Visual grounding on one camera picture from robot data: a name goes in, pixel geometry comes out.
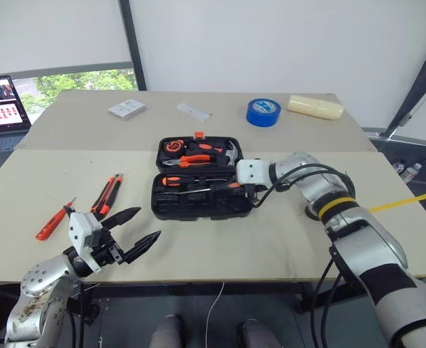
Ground orange handled pliers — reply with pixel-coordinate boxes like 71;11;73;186
162;154;216;169

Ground orange test screwdriver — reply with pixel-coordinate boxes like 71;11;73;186
35;196;78;241

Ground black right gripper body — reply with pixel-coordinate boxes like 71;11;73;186
242;183;268;208

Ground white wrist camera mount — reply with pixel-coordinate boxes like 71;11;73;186
235;158;272;186
68;212;104;273

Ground dark diagonal stand leg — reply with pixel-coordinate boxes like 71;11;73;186
385;32;426;140

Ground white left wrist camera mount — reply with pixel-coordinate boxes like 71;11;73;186
68;212;104;273

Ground thin white cable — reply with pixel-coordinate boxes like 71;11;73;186
204;281;226;348

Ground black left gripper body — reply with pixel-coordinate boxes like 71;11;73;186
90;228;128;268

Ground white card box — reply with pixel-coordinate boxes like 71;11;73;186
107;98;149;121

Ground black plastic tool case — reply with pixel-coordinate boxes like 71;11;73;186
150;131;255;221

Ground open laptop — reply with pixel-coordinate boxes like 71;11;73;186
0;75;33;175

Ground white capped plastic bottle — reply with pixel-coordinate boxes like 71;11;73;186
401;162;423;182

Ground silver headed hammer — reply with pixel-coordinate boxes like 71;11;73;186
222;142;244;168

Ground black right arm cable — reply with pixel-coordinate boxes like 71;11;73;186
253;162;357;348

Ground yellow strip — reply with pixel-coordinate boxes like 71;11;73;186
369;191;426;213

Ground blue tape roll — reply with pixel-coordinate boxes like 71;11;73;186
245;98;282;128

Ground black window frame post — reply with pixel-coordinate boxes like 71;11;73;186
118;0;148;92

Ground orange black tape measure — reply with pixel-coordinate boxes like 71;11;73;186
163;138;185;154

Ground cream foam roll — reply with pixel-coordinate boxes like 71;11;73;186
287;94;345;121

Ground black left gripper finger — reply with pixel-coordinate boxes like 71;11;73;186
101;207;142;231
123;230;163;265

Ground orange black handled screwdriver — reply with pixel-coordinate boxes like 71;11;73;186
160;175;236;186

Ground dark capped plastic bottle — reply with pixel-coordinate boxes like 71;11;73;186
393;159;409;178

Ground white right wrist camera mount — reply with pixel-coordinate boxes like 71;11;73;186
235;158;272;186

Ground black table frame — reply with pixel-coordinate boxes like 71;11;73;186
0;278;366;317

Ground black orange handle tool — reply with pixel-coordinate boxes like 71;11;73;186
197;142;225;154

